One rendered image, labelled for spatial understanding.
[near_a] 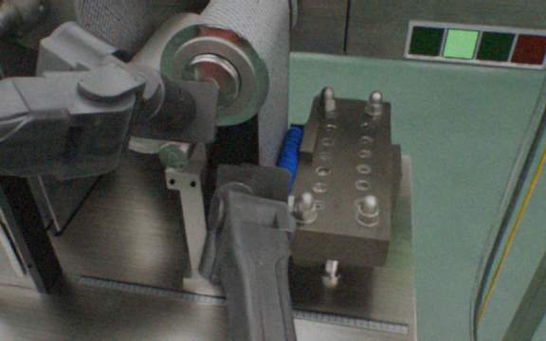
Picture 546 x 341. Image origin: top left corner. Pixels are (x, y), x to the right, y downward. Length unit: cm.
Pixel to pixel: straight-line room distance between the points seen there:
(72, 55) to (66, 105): 11
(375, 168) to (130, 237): 46
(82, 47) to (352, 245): 47
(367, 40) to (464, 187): 170
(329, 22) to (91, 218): 58
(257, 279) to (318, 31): 62
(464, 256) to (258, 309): 186
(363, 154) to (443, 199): 159
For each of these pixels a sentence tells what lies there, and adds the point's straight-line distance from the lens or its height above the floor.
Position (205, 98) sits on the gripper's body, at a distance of 58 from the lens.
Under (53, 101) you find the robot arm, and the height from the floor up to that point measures 138.
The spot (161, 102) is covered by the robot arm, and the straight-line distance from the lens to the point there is 48.
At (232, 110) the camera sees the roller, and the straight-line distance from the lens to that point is 70.
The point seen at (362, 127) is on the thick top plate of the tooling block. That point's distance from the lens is 101.
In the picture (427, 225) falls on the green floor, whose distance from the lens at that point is 235.
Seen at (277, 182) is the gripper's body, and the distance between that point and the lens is 70.
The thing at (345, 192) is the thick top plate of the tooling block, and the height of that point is 103.
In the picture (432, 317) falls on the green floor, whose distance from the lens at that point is 202.
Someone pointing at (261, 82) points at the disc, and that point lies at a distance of 68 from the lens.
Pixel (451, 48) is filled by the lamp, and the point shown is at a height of 118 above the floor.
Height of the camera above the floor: 157
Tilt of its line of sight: 39 degrees down
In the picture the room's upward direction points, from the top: straight up
